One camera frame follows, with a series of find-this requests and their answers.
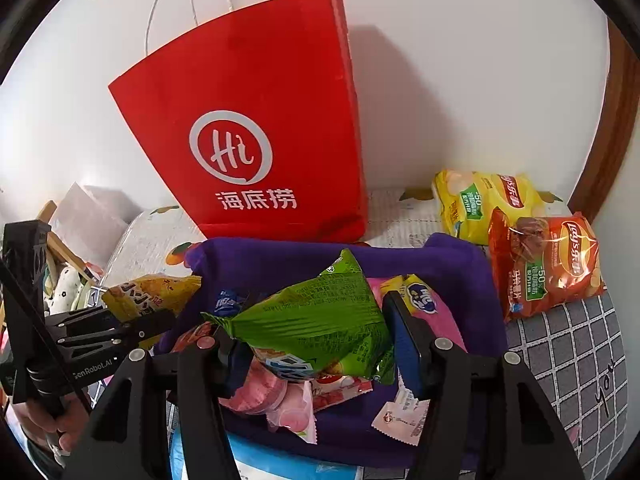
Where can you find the person's left hand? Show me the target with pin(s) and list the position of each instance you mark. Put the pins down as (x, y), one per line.
(55, 422)

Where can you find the red paper bag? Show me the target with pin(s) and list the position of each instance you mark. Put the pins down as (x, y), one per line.
(250, 110)

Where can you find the purple fabric basket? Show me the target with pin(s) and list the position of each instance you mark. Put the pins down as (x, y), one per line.
(450, 265)

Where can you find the pale pink snack packet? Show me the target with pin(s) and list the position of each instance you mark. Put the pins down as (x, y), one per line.
(400, 417)

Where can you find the orange chip bag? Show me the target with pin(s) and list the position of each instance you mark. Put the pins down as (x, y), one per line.
(545, 265)

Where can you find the yellow chip bag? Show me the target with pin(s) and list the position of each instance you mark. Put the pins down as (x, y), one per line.
(480, 205)

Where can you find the yellow orange snack packet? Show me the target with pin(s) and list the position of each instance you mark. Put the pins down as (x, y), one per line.
(150, 292)

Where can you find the brown cardboard box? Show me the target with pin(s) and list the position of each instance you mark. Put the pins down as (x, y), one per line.
(60, 250)

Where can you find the white flower print cloth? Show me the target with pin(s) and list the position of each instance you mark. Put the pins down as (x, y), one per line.
(67, 285)

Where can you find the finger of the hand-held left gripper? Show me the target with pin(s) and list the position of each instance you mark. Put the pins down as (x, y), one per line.
(115, 341)
(150, 321)

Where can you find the white plastic bag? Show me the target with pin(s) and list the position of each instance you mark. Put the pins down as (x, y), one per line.
(90, 210)

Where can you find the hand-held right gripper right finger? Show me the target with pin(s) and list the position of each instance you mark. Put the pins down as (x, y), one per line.
(400, 340)

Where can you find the yellow pink candy packet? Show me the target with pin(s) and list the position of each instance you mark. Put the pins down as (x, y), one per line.
(430, 305)

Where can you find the red white strawberry packet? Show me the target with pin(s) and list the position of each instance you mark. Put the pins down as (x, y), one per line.
(340, 390)

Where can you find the plain pink snack packet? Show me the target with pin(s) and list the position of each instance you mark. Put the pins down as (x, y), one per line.
(260, 387)

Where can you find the small red snack packet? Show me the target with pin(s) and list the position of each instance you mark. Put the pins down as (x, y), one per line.
(192, 335)

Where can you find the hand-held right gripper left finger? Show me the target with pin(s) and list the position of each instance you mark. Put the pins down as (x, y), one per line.
(237, 367)

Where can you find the blue cardboard box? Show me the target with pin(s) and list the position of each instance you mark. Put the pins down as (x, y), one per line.
(270, 460)

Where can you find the brown wooden door frame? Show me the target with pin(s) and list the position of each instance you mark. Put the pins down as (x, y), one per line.
(612, 125)

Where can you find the green snack packet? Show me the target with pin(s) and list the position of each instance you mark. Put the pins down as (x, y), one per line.
(310, 320)

